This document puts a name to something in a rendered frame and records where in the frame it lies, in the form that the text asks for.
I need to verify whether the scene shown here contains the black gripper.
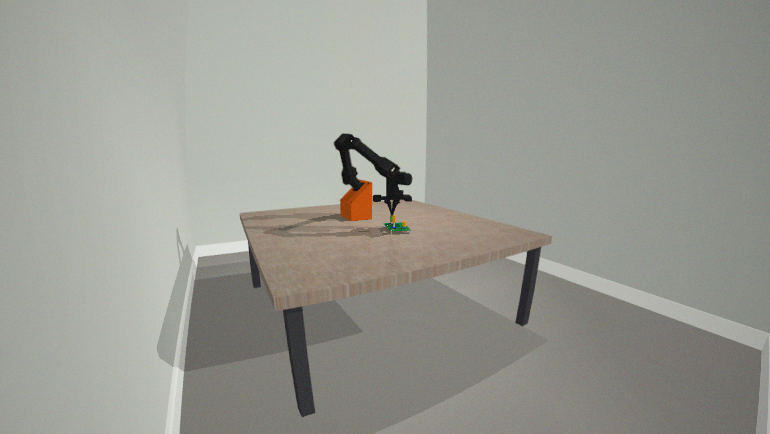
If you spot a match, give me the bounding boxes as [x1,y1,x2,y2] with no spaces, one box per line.
[373,184,412,216]

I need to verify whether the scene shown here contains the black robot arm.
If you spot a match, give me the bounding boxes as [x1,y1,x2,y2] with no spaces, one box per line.
[334,134,412,200]

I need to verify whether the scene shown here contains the green circuit board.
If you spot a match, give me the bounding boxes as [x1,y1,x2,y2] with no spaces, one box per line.
[384,215,412,234]

